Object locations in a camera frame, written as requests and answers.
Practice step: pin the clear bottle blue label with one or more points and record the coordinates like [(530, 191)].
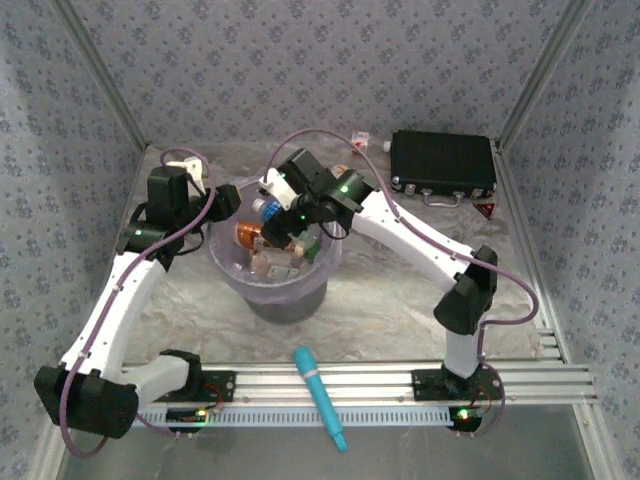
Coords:
[(270, 210)]

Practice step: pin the orange bottle red label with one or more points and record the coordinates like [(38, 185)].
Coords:
[(341, 170)]

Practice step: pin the brown tea bottle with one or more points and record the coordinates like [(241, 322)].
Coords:
[(249, 234)]

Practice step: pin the black hard case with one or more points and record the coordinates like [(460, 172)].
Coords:
[(440, 157)]

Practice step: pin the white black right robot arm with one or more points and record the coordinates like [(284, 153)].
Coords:
[(410, 235)]

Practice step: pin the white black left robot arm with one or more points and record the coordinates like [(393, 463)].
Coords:
[(115, 315)]

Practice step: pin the red triangle warning sticker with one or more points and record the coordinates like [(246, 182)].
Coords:
[(484, 211)]

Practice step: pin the teal marker pen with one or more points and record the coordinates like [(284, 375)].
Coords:
[(317, 390)]

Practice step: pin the aluminium frame post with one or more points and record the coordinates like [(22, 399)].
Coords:
[(545, 75), (100, 75)]

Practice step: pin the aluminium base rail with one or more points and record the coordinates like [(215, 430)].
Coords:
[(350, 382)]

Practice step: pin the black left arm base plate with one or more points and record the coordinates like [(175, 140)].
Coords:
[(220, 387)]

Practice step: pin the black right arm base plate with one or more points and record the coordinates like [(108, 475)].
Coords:
[(427, 385)]

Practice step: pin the aluminium side rail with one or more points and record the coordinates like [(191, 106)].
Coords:
[(535, 280)]

